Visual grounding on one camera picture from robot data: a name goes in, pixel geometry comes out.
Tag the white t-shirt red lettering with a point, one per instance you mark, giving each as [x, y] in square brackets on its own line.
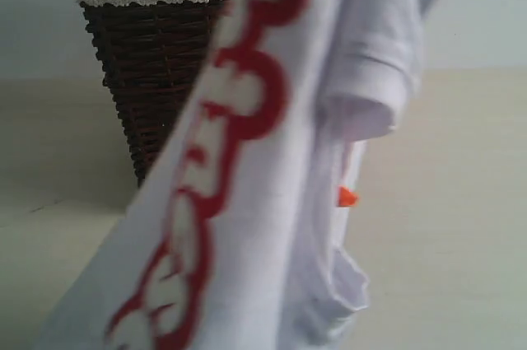
[235, 239]

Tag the dark red wicker basket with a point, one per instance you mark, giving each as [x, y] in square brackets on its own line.
[150, 57]

